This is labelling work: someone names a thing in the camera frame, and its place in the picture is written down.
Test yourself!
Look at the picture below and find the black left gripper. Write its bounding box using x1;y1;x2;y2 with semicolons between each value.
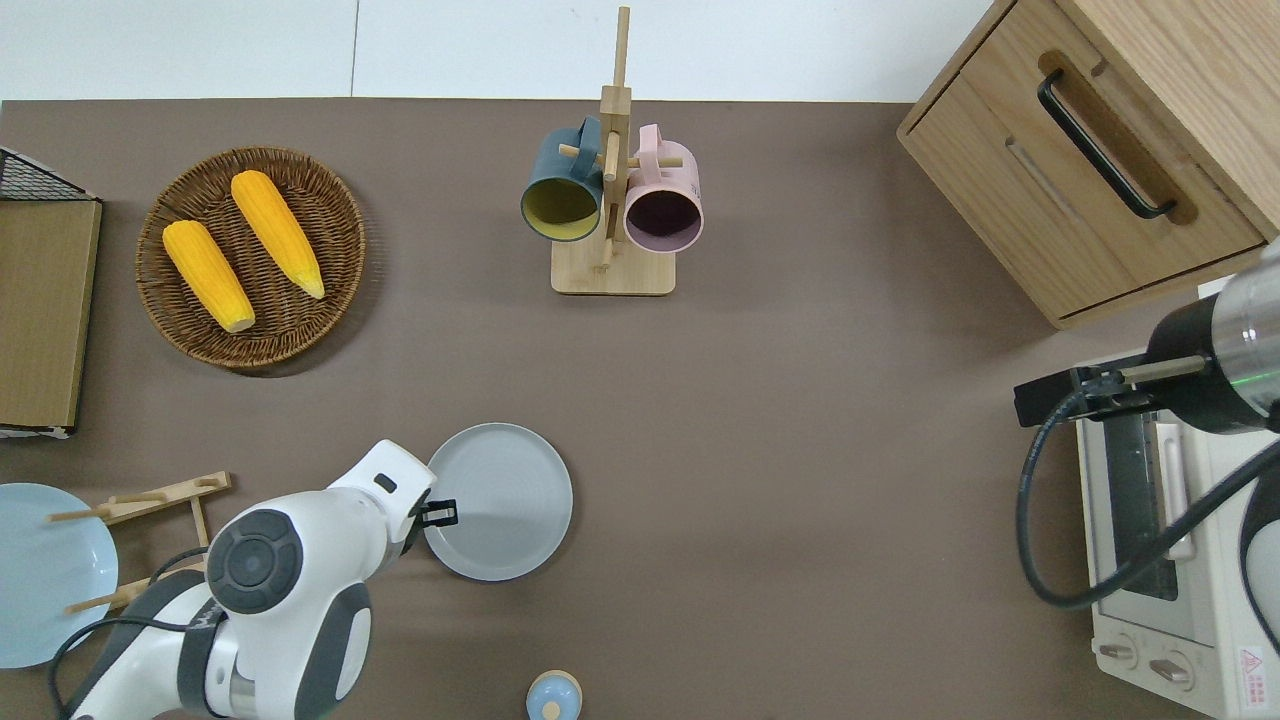
399;497;460;562

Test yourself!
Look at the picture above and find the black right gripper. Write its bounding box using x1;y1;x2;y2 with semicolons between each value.
1014;296;1280;434

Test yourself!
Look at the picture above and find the gray plate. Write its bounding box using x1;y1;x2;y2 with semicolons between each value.
423;421;576;584

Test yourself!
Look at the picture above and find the wooden plate rack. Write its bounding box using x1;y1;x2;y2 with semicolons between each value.
47;470;234;615

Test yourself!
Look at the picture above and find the light blue plate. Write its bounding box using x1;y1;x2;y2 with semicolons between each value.
0;482;121;670

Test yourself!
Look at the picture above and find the wooden cabinet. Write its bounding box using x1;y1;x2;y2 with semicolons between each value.
896;0;1280;332

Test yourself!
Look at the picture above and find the wicker basket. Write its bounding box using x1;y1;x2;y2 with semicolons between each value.
134;145;368;374

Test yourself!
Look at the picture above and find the white toaster oven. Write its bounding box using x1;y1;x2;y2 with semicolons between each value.
1074;348;1280;720

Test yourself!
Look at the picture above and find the brown table mat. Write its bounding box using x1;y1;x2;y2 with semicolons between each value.
0;97;1280;720

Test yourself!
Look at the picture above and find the wooden mug rack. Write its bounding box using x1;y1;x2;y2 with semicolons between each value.
550;5;687;298

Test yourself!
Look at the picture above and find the yellow corn cob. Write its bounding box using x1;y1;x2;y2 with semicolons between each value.
229;169;327;302
161;219;258;335

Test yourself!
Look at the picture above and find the red warning sticker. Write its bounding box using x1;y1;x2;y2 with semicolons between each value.
1237;644;1280;690

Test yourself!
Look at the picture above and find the teal mug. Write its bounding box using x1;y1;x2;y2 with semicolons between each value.
519;115;607;244

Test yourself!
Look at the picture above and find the pink mug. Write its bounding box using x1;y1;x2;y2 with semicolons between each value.
622;123;706;255

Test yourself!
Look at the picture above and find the brown cardboard box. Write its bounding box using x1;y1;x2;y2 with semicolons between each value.
0;197;105;440

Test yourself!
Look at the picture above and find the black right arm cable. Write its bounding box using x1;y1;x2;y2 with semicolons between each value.
1016;384;1280;612

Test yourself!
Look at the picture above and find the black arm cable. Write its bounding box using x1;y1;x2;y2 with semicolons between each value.
47;545;210;720
1016;384;1280;612

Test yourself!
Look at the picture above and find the white oven door handle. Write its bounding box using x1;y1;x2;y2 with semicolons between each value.
1154;419;1199;562

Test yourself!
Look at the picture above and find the black cabinet handle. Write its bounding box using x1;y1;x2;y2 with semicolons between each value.
1036;67;1180;222

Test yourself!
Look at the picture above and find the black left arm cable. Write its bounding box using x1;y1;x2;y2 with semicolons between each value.
47;545;210;720

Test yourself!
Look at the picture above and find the black wire basket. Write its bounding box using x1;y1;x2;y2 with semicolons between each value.
0;146;99;204

